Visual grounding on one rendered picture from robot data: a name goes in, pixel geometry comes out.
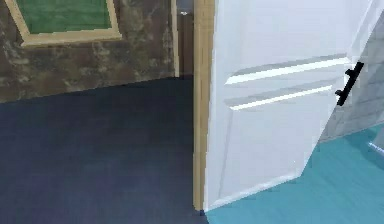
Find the white room door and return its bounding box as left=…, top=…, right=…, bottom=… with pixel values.
left=203, top=0, right=384, bottom=212

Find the green picture in wooden frame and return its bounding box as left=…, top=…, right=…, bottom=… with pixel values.
left=3, top=0, right=123, bottom=47

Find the light wooden door frame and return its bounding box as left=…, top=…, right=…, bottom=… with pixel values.
left=192, top=0, right=216, bottom=212

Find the black door handle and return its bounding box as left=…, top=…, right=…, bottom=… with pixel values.
left=334, top=61, right=365, bottom=107

